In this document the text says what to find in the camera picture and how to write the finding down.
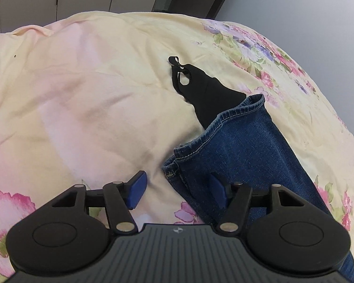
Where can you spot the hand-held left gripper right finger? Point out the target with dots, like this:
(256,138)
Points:
(217,191)

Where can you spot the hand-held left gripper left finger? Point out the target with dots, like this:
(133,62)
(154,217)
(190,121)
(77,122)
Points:
(137,189)

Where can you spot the blue denim pants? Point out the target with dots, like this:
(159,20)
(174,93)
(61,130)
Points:
(247,153)

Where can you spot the floral yellow blanket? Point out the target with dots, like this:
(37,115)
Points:
(91,94)

